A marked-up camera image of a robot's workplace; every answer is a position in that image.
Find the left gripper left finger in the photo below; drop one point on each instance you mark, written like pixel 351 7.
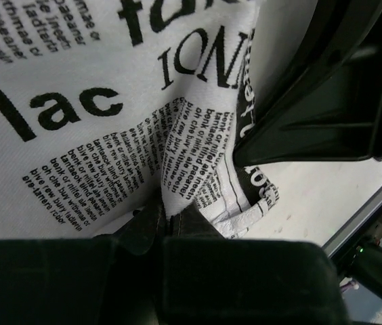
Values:
pixel 106 279

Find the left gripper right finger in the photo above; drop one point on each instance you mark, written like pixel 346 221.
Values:
pixel 207 279

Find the newspaper print trousers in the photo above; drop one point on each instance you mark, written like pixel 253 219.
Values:
pixel 104 102

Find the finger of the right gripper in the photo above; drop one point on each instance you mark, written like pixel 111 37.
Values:
pixel 336 29
pixel 316 113

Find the aluminium rail frame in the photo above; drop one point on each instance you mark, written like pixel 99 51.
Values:
pixel 354 223

